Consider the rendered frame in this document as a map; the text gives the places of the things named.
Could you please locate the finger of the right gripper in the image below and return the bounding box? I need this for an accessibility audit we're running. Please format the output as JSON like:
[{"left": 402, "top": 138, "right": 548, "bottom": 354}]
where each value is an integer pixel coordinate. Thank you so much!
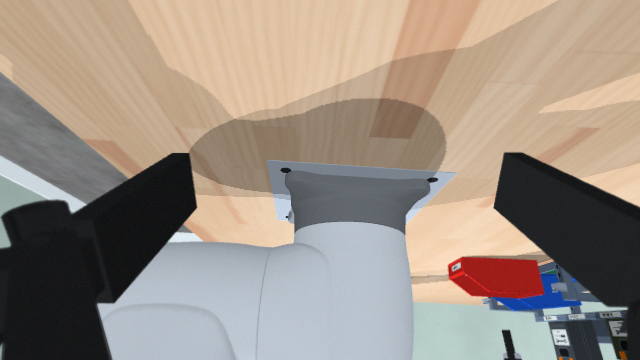
[
  {"left": 502, "top": 330, "right": 513, "bottom": 360},
  {"left": 505, "top": 330, "right": 522, "bottom": 360}
]

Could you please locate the blue bin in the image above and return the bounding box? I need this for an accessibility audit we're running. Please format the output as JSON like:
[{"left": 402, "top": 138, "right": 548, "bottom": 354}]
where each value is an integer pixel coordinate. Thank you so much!
[{"left": 492, "top": 275, "right": 582, "bottom": 311}]

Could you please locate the red bin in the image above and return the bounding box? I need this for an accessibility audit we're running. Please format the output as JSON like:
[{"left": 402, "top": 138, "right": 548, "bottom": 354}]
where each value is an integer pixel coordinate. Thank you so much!
[{"left": 448, "top": 257, "right": 545, "bottom": 299}]

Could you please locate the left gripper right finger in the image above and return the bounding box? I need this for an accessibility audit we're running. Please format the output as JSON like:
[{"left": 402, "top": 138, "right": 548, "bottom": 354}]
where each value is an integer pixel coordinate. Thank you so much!
[{"left": 493, "top": 152, "right": 640, "bottom": 360}]

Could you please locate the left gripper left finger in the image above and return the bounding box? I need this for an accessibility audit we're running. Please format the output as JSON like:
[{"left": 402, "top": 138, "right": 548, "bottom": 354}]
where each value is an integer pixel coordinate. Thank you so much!
[{"left": 0, "top": 153, "right": 197, "bottom": 360}]

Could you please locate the dark grey shelf rack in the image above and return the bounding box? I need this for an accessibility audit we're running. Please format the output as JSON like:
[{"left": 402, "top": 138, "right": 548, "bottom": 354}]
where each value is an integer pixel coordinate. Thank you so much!
[{"left": 482, "top": 261, "right": 627, "bottom": 344}]

